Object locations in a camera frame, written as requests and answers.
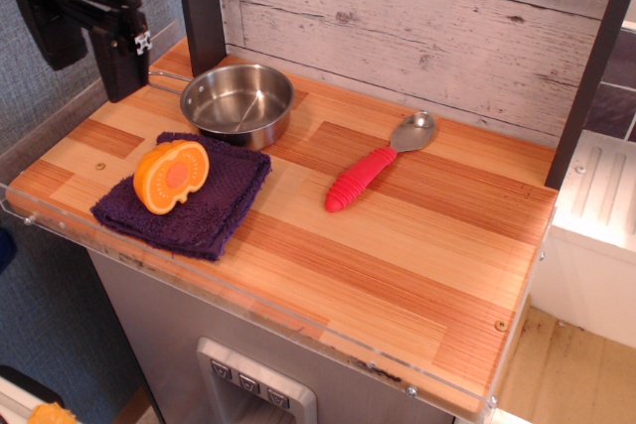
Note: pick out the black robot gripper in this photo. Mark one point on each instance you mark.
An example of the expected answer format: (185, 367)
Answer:
(117, 29)

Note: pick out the orange toy half slice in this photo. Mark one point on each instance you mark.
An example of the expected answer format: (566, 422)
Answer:
(169, 173)

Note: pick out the purple folded rag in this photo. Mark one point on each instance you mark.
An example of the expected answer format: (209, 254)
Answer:
(202, 225)

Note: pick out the small steel saucepan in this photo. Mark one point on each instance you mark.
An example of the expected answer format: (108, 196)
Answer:
(244, 105)

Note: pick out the silver dispenser panel with buttons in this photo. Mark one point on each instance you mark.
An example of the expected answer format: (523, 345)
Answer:
(243, 390)

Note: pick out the orange object bottom left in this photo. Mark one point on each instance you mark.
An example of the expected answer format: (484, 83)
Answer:
(51, 413)

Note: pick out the white toy sink drainboard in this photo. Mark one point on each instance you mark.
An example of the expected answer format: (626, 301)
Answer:
(597, 196)

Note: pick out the clear acrylic edge guard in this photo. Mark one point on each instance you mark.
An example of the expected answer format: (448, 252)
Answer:
(421, 289)

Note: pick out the dark left wooden post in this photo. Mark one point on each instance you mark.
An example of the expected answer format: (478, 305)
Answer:
(205, 33)

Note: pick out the dark wooden post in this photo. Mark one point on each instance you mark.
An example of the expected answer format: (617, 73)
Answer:
(205, 33)
(600, 53)

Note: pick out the red handled metal spoon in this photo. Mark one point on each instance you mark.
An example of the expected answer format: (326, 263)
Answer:
(412, 134)

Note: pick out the dark right wooden post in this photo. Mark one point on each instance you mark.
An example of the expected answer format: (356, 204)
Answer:
(600, 53)

